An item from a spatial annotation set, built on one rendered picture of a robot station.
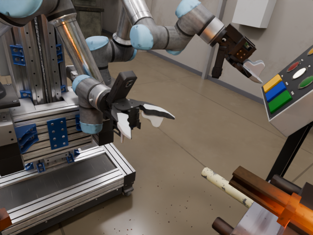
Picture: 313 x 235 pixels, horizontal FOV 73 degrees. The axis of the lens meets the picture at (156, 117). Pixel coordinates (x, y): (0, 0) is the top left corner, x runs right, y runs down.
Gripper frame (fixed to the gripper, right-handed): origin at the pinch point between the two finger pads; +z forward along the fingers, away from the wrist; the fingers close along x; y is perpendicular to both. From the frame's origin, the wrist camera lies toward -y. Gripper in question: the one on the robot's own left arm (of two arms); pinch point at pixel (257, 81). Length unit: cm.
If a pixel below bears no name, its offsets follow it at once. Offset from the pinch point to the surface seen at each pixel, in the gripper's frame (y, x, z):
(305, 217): -1.4, -48.0, 7.3
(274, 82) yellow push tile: 1.3, 17.3, 9.6
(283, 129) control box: -4.1, -7.0, 15.5
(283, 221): -4.2, -48.4, 6.2
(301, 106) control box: 4.4, -7.0, 12.3
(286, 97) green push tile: 2.7, -1.5, 9.6
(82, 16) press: -229, 418, -300
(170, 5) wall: -71, 405, -131
